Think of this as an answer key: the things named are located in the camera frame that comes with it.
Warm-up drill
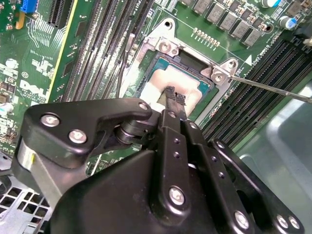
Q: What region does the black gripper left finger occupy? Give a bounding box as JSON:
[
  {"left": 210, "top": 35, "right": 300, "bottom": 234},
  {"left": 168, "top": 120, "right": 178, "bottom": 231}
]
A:
[{"left": 11, "top": 85, "right": 194, "bottom": 216}]

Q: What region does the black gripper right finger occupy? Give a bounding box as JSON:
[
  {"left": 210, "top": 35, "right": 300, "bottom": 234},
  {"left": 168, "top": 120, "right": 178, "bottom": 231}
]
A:
[{"left": 175, "top": 93, "right": 306, "bottom": 234}]

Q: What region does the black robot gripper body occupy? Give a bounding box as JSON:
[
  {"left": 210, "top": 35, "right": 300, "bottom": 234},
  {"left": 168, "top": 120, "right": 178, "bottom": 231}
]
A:
[{"left": 43, "top": 149, "right": 231, "bottom": 234}]

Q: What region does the metal locking lever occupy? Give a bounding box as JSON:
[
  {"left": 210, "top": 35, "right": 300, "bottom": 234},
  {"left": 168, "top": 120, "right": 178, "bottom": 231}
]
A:
[
  {"left": 116, "top": 33, "right": 137, "bottom": 98},
  {"left": 229, "top": 76, "right": 312, "bottom": 101}
]

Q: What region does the silver square CPU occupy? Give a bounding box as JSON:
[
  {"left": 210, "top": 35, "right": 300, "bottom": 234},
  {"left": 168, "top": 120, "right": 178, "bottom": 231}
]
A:
[{"left": 140, "top": 58, "right": 213, "bottom": 114}]

